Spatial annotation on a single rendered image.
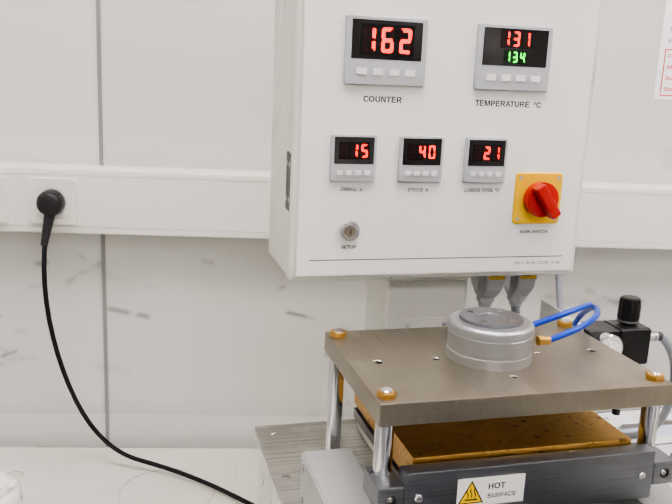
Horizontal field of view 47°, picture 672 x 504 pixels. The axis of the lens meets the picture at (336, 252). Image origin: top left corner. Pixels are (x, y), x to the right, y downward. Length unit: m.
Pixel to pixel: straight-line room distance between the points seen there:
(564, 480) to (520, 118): 0.37
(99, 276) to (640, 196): 0.86
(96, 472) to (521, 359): 0.77
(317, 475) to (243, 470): 0.54
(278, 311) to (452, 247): 0.50
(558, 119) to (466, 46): 0.13
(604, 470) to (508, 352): 0.13
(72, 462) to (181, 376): 0.21
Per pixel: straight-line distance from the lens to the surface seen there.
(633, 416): 1.32
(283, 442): 0.96
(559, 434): 0.73
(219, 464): 1.30
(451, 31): 0.82
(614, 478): 0.74
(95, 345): 1.33
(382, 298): 0.88
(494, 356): 0.71
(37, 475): 1.31
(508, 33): 0.84
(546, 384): 0.70
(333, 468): 0.76
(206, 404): 1.34
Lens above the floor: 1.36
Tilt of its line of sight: 13 degrees down
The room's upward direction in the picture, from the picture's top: 3 degrees clockwise
